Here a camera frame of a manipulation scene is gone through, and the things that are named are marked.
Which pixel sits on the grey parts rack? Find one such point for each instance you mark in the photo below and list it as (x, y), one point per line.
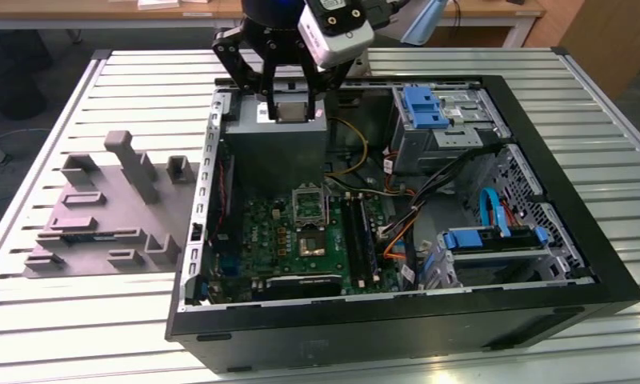
(117, 208)

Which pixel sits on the silver disk bay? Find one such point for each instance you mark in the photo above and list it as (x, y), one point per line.
(501, 254)
(458, 140)

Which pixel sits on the black RAM slot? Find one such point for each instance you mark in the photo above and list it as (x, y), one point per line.
(352, 240)
(368, 240)

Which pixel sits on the white box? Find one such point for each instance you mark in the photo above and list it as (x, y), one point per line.
(157, 4)

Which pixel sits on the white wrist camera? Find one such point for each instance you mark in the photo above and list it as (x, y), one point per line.
(336, 36)

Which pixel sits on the black graphics card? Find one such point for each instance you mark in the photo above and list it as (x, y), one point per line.
(304, 286)

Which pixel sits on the green motherboard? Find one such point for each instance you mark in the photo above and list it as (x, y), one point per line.
(266, 244)

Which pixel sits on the CPU socket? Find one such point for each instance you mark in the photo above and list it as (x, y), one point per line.
(312, 246)

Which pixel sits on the black floor equipment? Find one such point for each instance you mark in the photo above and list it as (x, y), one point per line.
(15, 80)

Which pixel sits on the silver CPU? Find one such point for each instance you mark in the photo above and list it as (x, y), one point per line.
(292, 112)

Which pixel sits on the wooden desk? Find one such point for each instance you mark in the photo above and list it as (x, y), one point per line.
(485, 8)

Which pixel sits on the brown wooden cabinet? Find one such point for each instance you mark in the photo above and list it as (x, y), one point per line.
(608, 40)

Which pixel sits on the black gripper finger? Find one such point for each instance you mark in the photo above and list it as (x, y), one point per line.
(309, 84)
(269, 60)

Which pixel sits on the blue disk bay bracket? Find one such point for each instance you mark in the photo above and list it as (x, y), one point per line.
(421, 104)

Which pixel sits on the black desktop PC case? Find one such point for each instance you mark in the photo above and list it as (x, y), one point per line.
(405, 332)

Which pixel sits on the RAM stick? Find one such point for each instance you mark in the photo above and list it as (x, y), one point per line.
(90, 237)

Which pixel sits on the hard disk in blue carrier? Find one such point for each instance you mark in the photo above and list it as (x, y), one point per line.
(464, 240)

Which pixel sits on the grey power supply unit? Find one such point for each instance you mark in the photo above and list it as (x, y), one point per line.
(277, 160)

